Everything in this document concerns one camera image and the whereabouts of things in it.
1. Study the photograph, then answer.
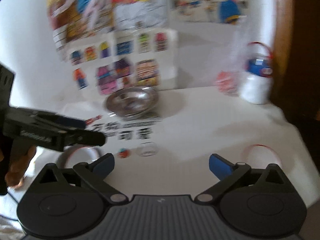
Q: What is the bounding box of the white bowl red rim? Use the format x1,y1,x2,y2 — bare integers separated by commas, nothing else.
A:
56,145,104,168
241,144,282,169

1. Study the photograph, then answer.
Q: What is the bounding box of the person's left hand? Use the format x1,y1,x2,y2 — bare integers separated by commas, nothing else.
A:
1,144,36,187

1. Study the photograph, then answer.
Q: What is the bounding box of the white table cloth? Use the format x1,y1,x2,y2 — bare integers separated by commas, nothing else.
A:
11,88,319,239

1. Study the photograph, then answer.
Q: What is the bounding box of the white bottle blue lid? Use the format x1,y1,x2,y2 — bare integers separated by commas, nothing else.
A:
238,41,273,105

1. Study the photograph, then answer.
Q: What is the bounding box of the shallow steel dish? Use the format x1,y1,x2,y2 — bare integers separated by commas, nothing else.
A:
104,86,159,120

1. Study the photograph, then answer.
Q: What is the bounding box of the clear plastic bag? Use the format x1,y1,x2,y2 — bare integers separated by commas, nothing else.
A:
214,24,247,96

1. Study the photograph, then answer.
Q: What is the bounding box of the boy with fan drawing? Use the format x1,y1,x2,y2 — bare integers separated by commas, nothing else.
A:
47,0,168,56

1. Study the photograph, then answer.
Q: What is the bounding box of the coloured houses drawing sheet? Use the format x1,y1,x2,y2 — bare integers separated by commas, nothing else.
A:
63,28,178,101

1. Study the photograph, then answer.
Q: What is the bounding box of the girl with puppy drawing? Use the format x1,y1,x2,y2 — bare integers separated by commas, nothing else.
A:
171,0,248,25

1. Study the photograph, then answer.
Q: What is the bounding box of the brown wooden door frame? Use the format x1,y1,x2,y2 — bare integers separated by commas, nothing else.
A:
271,0,295,107

